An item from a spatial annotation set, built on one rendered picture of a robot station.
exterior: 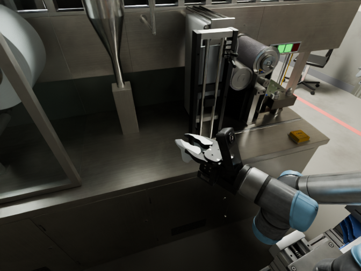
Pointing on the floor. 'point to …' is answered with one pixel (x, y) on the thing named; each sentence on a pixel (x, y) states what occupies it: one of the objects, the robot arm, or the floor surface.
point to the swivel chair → (315, 60)
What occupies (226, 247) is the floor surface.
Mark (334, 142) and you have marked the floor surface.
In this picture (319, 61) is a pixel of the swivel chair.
